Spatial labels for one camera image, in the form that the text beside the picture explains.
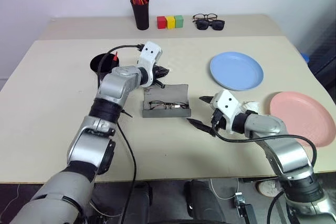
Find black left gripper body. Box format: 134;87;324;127
153;63;169;80

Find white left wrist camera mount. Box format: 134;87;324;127
136;41;163;88

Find wide black cup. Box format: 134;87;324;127
89;52;122;77

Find grey glasses case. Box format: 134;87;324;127
142;84;192;119

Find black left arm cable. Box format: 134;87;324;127
97;45;144;224

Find dark grey chair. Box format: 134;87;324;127
307;28;336;92

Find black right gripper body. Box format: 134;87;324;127
210;108;227;132

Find dark rounded shape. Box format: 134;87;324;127
183;179;227;224

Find black metal bracket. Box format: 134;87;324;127
234;193;258;224

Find white round shoe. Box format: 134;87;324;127
256;179;282;198

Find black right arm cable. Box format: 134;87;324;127
211;123;318;224

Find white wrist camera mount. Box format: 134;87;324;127
211;89;245;135
136;41;163;88

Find black sunglasses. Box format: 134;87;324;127
195;19;226;31

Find thin frame glasses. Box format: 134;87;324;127
149;100;190;110

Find thin white cable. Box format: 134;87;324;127
209;178;240;200

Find black frame clear glasses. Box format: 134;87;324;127
192;13;219;23

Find white crumpled tissue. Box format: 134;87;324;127
240;100;260;114

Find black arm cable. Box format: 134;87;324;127
211;123;318;224
97;45;144;224

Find tall black pen holder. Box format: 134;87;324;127
131;0;150;30

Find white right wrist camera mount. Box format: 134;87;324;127
211;89;245;135

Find blue plate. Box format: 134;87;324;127
209;51;264;92

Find pink plate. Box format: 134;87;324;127
269;91;336;148

